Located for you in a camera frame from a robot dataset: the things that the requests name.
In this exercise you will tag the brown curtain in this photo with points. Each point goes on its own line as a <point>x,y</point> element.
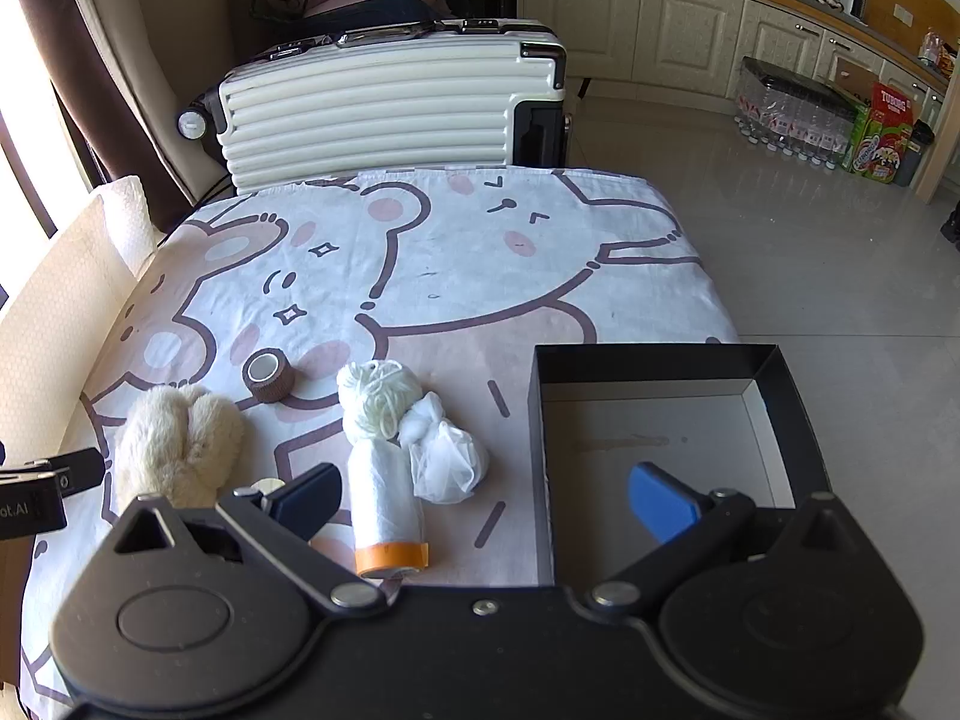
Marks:
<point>82,52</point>

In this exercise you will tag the brown bandage roll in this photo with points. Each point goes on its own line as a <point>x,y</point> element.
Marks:
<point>268,373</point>

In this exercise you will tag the plastic film roll orange tape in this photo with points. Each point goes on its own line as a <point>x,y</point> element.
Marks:
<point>386,499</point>

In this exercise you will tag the white paper towel roll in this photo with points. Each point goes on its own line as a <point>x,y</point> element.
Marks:
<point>127,221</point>

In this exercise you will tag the cream honeycomb paper sheet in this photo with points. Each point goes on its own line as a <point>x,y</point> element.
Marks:
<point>52,315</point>

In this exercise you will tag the bear printed bed sheet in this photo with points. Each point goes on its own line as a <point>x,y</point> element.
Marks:
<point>450,277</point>

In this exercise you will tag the black cardboard box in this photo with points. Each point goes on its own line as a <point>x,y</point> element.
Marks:
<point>660,427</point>

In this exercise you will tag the white yarn ball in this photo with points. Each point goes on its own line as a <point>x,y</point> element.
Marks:
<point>379,390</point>

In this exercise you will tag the black waste bin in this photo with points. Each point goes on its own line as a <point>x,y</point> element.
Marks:
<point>915,154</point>

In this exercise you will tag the red green carton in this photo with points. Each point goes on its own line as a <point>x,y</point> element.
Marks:
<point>881,139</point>

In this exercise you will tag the pack of water bottles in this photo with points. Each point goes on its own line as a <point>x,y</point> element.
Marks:
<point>795,116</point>

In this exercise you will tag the cream plush toy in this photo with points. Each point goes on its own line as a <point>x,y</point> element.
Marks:
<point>180,450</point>

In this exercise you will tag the black floor stand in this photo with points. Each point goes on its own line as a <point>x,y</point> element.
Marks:
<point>952,225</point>

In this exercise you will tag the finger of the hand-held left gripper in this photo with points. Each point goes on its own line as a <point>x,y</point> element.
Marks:
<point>71,471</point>

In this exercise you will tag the cream kitchen cabinets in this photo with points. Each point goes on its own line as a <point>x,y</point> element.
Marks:
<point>675,22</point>

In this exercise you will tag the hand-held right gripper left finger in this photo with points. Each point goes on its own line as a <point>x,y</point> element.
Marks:
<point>309,499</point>

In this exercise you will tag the brown cardboard box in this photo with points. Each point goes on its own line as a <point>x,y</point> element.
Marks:
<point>855,75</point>

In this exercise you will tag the white mesh bag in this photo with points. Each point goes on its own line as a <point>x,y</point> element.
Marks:
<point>448,457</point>

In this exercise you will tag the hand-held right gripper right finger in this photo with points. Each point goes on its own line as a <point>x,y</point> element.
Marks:
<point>664,501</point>

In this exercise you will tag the white ribbed suitcase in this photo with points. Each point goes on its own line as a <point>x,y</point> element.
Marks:
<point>360,112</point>

